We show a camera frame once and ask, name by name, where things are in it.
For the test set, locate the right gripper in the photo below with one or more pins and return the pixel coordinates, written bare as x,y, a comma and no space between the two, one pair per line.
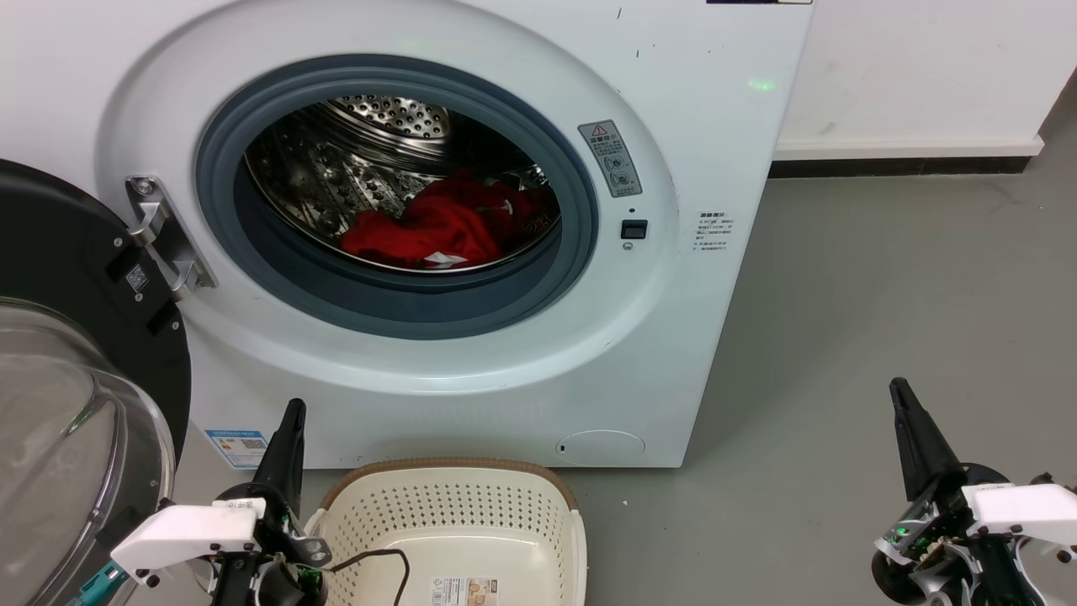
930,551

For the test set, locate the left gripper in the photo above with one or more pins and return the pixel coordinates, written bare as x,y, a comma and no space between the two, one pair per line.
278,560

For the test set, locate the cream perforated laundry basket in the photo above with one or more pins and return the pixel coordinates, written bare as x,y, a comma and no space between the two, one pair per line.
471,513

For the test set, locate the red garment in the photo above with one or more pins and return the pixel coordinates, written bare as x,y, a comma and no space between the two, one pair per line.
437,223

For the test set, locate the stainless steel washing machine drum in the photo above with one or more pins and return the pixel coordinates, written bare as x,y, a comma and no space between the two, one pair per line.
336,160

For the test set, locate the black washer door with glass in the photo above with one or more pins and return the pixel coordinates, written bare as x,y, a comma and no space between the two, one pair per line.
59,244

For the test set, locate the blue and white energy label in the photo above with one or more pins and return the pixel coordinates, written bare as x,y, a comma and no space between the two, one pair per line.
238,448

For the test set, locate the grey rubber door gasket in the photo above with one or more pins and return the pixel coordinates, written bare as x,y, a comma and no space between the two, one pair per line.
395,307

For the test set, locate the small QR code door sticker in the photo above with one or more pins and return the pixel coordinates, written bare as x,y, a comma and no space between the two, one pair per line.
137,278

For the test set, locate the metal door hinge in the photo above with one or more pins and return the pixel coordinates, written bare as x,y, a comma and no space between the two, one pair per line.
164,231

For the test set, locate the small white text label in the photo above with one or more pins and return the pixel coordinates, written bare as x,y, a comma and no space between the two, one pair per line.
712,231

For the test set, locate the round white filter cover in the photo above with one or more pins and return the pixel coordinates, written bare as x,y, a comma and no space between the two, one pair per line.
601,447

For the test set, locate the black door latch socket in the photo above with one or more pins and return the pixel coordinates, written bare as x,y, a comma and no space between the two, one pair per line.
633,229

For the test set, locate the white front-load washing machine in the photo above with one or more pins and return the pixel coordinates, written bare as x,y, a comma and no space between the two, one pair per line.
715,126

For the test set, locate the grey warning sticker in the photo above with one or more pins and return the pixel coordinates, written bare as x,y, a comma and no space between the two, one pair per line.
610,158

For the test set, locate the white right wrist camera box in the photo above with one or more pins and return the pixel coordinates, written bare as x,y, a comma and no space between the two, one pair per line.
1022,509

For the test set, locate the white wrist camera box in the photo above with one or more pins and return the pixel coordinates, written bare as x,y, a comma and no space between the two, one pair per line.
185,532
1022,509

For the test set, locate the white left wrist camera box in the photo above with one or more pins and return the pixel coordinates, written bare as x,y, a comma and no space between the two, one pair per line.
185,532

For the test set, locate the black wall baseboard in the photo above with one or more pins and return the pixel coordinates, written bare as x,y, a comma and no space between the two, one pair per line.
892,167

